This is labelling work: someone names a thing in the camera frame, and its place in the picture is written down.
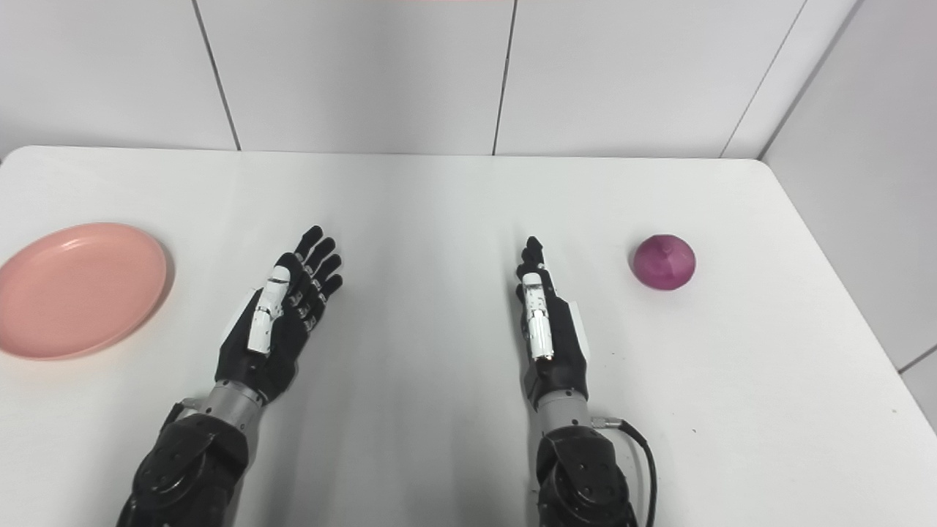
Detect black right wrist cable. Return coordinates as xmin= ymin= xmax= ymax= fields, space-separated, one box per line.
xmin=591 ymin=416 xmax=658 ymax=527

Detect purple red onion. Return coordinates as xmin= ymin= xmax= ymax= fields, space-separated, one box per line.
xmin=632 ymin=234 xmax=697 ymax=291

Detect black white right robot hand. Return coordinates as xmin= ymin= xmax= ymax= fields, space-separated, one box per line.
xmin=515 ymin=236 xmax=591 ymax=410

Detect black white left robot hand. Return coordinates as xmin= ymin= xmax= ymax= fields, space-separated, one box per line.
xmin=214 ymin=225 xmax=344 ymax=403

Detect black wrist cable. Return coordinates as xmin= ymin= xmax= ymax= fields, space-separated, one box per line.
xmin=591 ymin=416 xmax=658 ymax=527
xmin=163 ymin=399 xmax=202 ymax=427

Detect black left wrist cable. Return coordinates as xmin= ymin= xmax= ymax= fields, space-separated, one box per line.
xmin=163 ymin=399 xmax=202 ymax=427

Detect pink round plate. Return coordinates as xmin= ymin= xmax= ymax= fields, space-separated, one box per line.
xmin=0 ymin=223 xmax=171 ymax=361

